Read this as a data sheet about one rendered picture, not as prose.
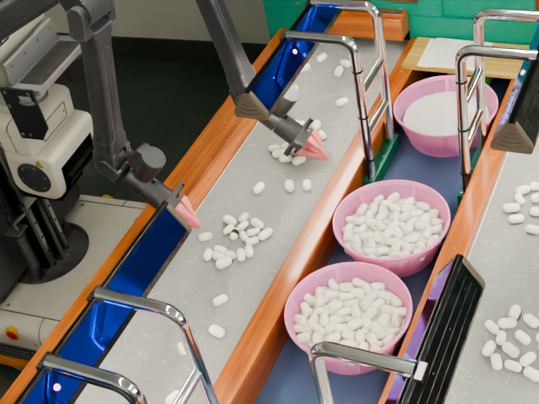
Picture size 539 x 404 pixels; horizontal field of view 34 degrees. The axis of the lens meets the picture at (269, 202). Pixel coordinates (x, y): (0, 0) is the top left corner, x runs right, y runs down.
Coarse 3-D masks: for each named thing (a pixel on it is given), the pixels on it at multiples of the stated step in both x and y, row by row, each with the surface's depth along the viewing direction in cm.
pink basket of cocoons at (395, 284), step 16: (320, 272) 193; (336, 272) 194; (352, 272) 194; (368, 272) 192; (384, 272) 190; (304, 288) 192; (400, 288) 187; (288, 304) 187; (288, 320) 185; (400, 336) 176; (384, 352) 177; (336, 368) 180; (352, 368) 179; (368, 368) 180
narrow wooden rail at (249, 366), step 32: (384, 128) 231; (352, 160) 220; (320, 224) 204; (288, 256) 199; (320, 256) 203; (288, 288) 191; (256, 320) 186; (256, 352) 180; (224, 384) 175; (256, 384) 181
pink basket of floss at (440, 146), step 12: (420, 84) 239; (432, 84) 240; (444, 84) 240; (408, 96) 238; (420, 96) 240; (492, 96) 230; (396, 108) 233; (492, 108) 229; (396, 120) 229; (408, 132) 227; (420, 132) 222; (420, 144) 228; (432, 144) 224; (444, 144) 223; (456, 144) 223; (444, 156) 228
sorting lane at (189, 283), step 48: (336, 48) 264; (336, 96) 246; (336, 144) 230; (240, 192) 222; (288, 192) 219; (192, 240) 212; (240, 240) 209; (288, 240) 206; (192, 288) 200; (240, 288) 197; (144, 336) 192; (240, 336) 187; (144, 384) 182
